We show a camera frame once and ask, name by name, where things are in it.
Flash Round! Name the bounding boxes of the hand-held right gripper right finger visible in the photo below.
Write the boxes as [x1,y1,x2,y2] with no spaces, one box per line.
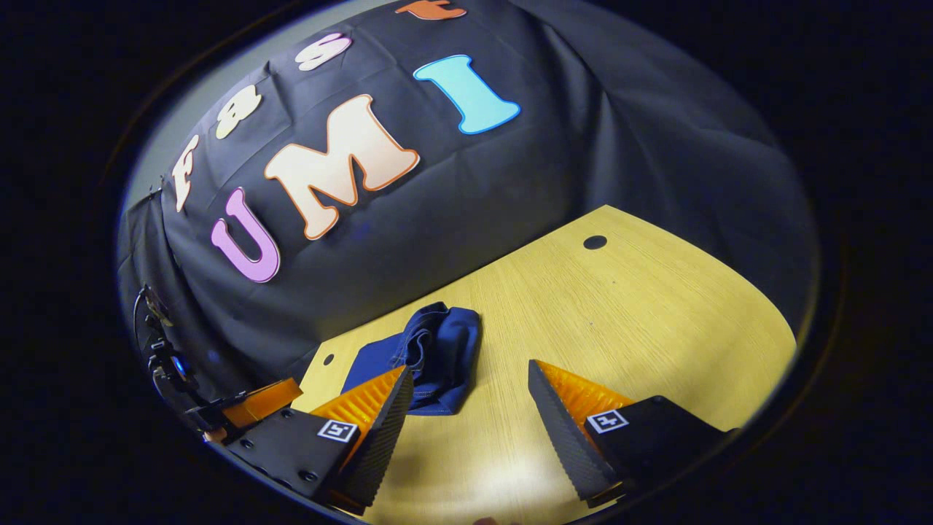
[528,359,733,509]

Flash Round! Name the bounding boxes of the blue denim jeans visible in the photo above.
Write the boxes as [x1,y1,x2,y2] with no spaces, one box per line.
[340,301,483,416]

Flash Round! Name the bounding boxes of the black backdrop cloth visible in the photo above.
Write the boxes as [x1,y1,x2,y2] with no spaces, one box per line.
[117,0,821,438]

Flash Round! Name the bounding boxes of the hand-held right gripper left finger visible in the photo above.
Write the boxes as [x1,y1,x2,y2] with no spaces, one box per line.
[222,365,415,515]

